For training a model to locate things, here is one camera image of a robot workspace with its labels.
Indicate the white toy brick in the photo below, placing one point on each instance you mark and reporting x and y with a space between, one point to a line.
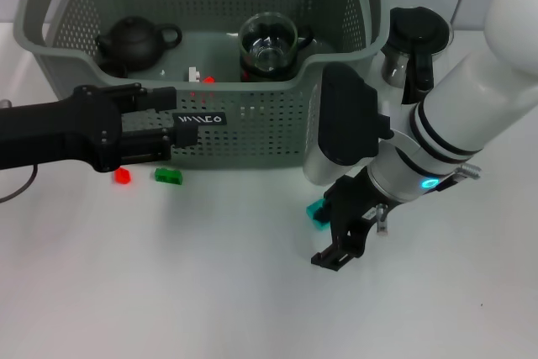
193 74

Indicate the glass teacup black holder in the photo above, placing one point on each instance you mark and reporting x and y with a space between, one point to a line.
305 40
269 31
262 76

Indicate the teal square toy brick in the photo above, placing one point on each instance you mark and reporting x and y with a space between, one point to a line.
313 212

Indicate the small red toy brick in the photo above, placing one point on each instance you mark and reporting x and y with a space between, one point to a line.
122 176

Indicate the grey perforated plastic storage bin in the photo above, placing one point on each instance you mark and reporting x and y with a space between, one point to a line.
260 132

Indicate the right wrist camera housing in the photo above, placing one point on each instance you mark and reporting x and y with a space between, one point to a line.
344 119

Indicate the green toy brick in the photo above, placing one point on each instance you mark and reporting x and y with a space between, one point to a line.
168 175

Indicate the orange-red sloped toy brick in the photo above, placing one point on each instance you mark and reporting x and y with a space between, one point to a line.
208 80

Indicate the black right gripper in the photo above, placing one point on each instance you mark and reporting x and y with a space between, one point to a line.
353 207

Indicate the black clay teapot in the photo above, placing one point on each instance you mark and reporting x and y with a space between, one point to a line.
130 45

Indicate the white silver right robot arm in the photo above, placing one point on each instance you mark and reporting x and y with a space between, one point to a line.
462 102

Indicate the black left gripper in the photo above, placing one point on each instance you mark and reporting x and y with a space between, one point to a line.
63 136

